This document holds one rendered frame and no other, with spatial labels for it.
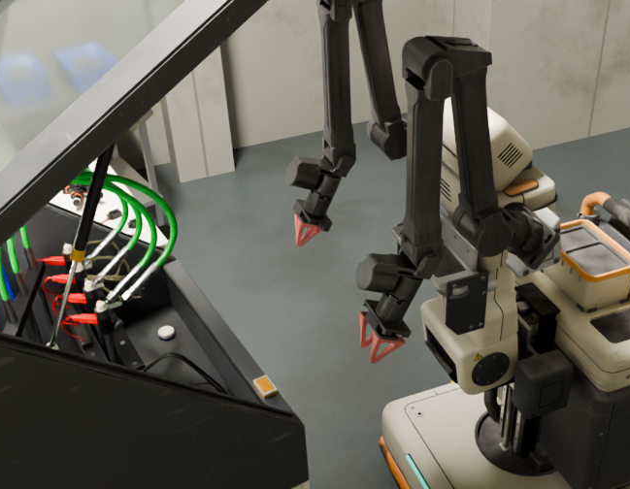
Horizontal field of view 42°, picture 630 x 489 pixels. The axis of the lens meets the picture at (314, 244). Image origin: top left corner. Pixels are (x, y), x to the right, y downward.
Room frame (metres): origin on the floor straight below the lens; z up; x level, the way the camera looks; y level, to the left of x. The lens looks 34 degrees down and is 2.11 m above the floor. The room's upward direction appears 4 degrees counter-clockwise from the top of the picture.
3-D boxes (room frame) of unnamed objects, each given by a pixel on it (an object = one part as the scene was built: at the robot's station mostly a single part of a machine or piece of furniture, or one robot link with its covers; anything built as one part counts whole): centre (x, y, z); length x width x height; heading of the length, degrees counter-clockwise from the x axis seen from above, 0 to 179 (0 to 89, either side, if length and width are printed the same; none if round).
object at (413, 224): (1.27, -0.20, 1.40); 0.11 x 0.06 x 0.43; 18
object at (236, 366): (1.39, 0.22, 0.87); 0.62 x 0.04 x 0.16; 28
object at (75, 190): (2.00, 0.64, 1.01); 0.23 x 0.11 x 0.06; 28
